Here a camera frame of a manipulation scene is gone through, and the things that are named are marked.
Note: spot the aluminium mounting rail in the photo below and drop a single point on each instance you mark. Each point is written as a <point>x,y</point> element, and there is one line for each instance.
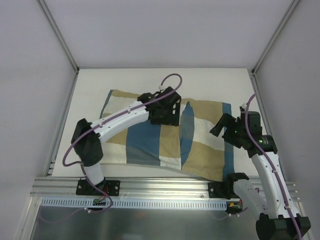
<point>131,188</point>

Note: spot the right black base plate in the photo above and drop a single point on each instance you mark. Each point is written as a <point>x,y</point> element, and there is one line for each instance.
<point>220,190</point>

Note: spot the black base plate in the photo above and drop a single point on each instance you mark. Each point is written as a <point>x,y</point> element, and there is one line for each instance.
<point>220,190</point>
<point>110,187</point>

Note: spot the blue tan white checked pillowcase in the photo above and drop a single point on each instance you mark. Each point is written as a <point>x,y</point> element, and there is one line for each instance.
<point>188,147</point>

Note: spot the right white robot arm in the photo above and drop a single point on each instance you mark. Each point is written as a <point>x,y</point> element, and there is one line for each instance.
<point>277,216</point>

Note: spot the slotted white cable duct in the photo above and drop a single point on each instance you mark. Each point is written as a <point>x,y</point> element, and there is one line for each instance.
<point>118,203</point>

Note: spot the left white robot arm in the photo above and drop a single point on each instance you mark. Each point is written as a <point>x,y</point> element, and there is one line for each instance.
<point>88,137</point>

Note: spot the right aluminium frame post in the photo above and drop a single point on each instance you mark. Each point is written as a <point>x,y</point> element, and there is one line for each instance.
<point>276,34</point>

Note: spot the left aluminium frame post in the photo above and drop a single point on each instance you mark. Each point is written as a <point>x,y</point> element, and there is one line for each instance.
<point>58,34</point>

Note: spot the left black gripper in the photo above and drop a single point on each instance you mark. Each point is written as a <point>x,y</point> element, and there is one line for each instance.
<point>175,113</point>

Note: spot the aluminium frame post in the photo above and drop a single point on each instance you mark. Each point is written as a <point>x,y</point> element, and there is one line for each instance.
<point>276,34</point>
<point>58,34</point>

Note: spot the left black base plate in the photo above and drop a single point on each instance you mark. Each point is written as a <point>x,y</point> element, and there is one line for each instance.
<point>110,187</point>

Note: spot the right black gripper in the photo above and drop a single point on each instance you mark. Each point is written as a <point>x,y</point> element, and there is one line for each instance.
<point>229,128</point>

